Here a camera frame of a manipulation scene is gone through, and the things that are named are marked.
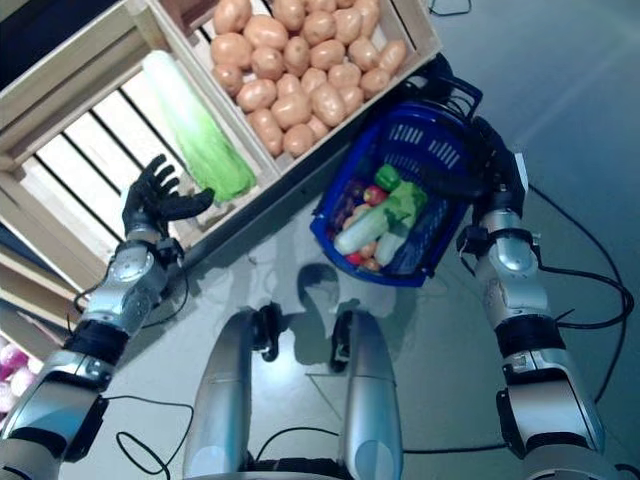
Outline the blue plastic shopping basket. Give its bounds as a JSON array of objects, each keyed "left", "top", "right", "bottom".
[{"left": 308, "top": 64, "right": 484, "bottom": 289}]

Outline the thin black body cable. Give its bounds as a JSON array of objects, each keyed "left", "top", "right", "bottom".
[{"left": 106, "top": 396, "right": 195, "bottom": 477}]

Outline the wooden crate of potatoes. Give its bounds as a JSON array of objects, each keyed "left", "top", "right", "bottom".
[{"left": 149, "top": 0, "right": 444, "bottom": 176}]

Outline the wooden slatted cabbage crate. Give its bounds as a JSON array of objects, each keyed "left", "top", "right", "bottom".
[{"left": 0, "top": 0, "right": 282, "bottom": 291}]

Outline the green white napa cabbage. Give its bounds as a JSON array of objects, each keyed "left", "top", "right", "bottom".
[
  {"left": 373, "top": 219, "right": 416, "bottom": 266},
  {"left": 333, "top": 179, "right": 429, "bottom": 254},
  {"left": 141, "top": 49, "right": 257, "bottom": 204}
]

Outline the silver right robot leg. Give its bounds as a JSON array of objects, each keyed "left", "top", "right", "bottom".
[{"left": 330, "top": 309, "right": 405, "bottom": 480}]

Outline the green bell pepper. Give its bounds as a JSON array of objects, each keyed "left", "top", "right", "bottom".
[{"left": 374, "top": 163, "right": 402, "bottom": 190}]

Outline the purple eggplant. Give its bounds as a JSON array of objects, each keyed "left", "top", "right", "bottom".
[{"left": 333, "top": 179, "right": 366, "bottom": 226}]

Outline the black robot waist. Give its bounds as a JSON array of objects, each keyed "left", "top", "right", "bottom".
[{"left": 239, "top": 457, "right": 351, "bottom": 480}]

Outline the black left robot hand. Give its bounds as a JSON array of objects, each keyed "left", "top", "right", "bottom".
[{"left": 122, "top": 153, "right": 216, "bottom": 239}]

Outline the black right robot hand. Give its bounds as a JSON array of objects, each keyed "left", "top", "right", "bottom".
[{"left": 414, "top": 115, "right": 530, "bottom": 221}]

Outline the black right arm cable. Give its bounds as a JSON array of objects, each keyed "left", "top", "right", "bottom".
[{"left": 538, "top": 267, "right": 635, "bottom": 331}]

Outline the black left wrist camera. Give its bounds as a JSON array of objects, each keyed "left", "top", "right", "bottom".
[{"left": 157, "top": 237, "right": 185, "bottom": 264}]

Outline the black floor cable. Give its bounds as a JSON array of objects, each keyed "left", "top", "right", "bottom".
[{"left": 527, "top": 182, "right": 636, "bottom": 404}]

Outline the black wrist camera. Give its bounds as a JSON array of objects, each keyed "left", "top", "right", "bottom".
[
  {"left": 157, "top": 237, "right": 185, "bottom": 264},
  {"left": 457, "top": 225, "right": 489, "bottom": 256}
]

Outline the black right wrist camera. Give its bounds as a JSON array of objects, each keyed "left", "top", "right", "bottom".
[{"left": 457, "top": 225, "right": 489, "bottom": 256}]

